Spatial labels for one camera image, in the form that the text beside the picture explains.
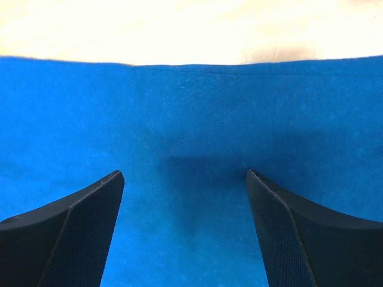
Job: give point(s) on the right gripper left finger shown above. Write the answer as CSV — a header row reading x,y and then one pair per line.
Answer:
x,y
63,243

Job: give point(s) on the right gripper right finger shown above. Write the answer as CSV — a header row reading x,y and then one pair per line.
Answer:
x,y
306,244

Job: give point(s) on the dark blue t shirt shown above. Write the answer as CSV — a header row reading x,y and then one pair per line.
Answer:
x,y
184,138

